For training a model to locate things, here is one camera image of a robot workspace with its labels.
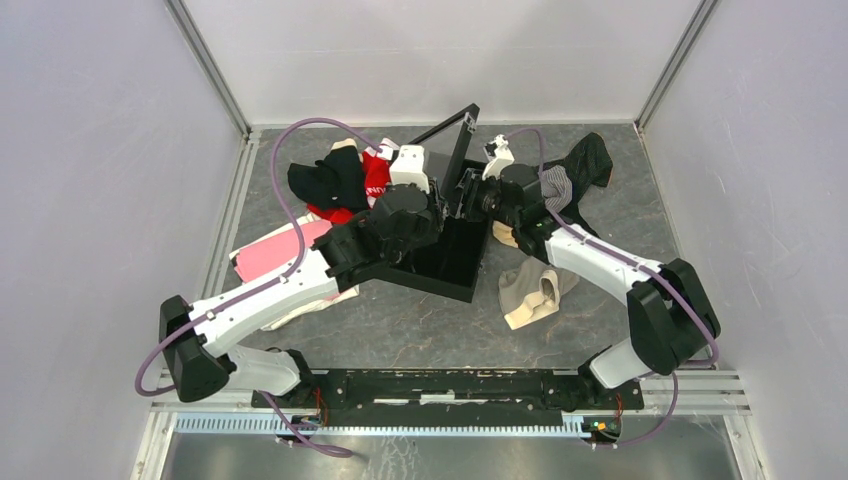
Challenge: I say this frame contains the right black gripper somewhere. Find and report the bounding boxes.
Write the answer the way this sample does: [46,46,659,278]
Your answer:
[444,168,519,229]

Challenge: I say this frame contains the red boxer briefs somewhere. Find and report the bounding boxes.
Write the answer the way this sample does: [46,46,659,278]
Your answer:
[306,147,390,224]

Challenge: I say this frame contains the black display case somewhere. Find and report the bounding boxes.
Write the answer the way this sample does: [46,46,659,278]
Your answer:
[377,103,489,303]

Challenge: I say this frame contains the beige grey ribbed underwear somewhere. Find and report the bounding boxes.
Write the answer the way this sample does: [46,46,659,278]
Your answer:
[498,256,580,330]

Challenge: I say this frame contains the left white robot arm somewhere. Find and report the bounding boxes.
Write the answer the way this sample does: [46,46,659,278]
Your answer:
[157,184,444,408]

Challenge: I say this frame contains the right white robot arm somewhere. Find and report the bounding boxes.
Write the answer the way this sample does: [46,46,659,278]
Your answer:
[455,164,721,408]

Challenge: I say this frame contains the grey striped underwear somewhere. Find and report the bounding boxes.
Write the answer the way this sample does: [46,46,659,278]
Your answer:
[540,165,573,213]

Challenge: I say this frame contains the black underwear with beige band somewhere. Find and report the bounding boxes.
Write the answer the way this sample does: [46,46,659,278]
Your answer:
[287,138,369,213]

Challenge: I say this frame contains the dark striped black underwear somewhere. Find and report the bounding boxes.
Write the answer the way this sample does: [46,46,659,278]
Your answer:
[542,132,613,235]

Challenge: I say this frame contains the pink underwear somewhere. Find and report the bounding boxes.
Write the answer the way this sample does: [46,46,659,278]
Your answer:
[229,213,359,331]

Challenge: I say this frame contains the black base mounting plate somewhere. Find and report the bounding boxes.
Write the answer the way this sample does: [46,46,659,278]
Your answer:
[275,369,645,428]

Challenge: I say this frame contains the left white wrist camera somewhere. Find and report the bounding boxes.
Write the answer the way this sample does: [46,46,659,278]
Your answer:
[389,145,430,194]

